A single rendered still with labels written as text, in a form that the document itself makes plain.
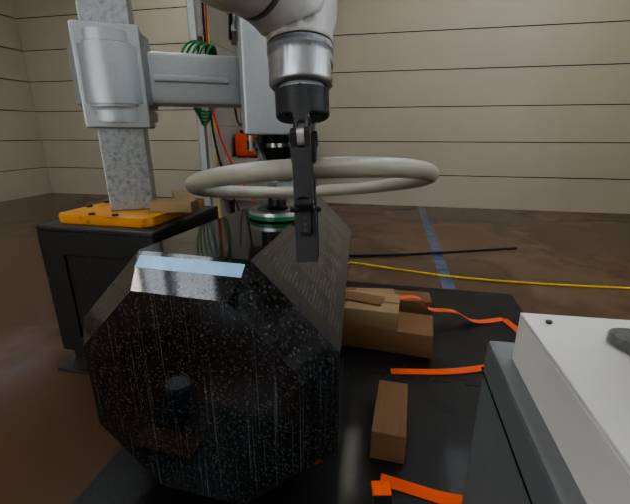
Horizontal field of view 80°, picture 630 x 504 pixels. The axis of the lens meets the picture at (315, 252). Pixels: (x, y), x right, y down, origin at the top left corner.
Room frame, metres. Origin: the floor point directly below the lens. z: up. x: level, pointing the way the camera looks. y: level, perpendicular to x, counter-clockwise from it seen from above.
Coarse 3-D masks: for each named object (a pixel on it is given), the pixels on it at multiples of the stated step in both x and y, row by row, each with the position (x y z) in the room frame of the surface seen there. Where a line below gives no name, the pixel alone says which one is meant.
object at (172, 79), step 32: (96, 64) 1.67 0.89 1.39; (128, 64) 1.72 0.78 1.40; (160, 64) 1.82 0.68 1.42; (192, 64) 1.87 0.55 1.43; (224, 64) 1.91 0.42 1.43; (96, 96) 1.67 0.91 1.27; (128, 96) 1.71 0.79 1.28; (160, 96) 1.82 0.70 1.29; (192, 96) 1.86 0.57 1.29; (224, 96) 1.91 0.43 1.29
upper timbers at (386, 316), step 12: (384, 300) 1.88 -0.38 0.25; (396, 300) 1.88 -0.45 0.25; (348, 312) 1.79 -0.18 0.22; (360, 312) 1.78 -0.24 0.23; (372, 312) 1.76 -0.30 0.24; (384, 312) 1.74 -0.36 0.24; (396, 312) 1.74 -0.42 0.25; (360, 324) 1.78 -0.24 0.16; (372, 324) 1.76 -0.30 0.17; (384, 324) 1.74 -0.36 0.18; (396, 324) 1.73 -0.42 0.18
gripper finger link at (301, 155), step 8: (304, 128) 0.48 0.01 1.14; (304, 136) 0.48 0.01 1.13; (296, 144) 0.48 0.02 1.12; (296, 152) 0.48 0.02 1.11; (304, 152) 0.48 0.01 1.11; (296, 160) 0.48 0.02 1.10; (304, 160) 0.48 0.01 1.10; (296, 168) 0.48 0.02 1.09; (304, 168) 0.48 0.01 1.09; (296, 176) 0.48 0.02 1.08; (304, 176) 0.48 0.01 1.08; (296, 184) 0.48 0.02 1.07; (304, 184) 0.48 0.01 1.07; (296, 192) 0.47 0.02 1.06; (304, 192) 0.47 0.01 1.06; (312, 192) 0.48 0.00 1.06; (296, 200) 0.47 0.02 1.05; (312, 200) 0.47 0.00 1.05
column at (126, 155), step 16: (80, 0) 1.73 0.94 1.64; (96, 0) 1.75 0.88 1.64; (112, 0) 1.77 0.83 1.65; (128, 0) 1.86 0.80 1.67; (80, 16) 1.73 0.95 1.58; (96, 16) 1.75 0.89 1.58; (112, 16) 1.76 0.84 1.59; (128, 16) 1.79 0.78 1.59; (112, 128) 1.74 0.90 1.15; (128, 128) 1.76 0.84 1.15; (144, 128) 1.82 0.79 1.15; (112, 144) 1.74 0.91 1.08; (128, 144) 1.76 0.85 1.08; (144, 144) 1.78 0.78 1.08; (112, 160) 1.74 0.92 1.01; (128, 160) 1.76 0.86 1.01; (144, 160) 1.78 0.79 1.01; (112, 176) 1.74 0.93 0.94; (128, 176) 1.76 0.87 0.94; (144, 176) 1.78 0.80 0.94; (112, 192) 1.73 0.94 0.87; (128, 192) 1.75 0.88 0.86; (144, 192) 1.77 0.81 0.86; (112, 208) 1.73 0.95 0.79; (128, 208) 1.75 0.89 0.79; (144, 208) 1.77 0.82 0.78
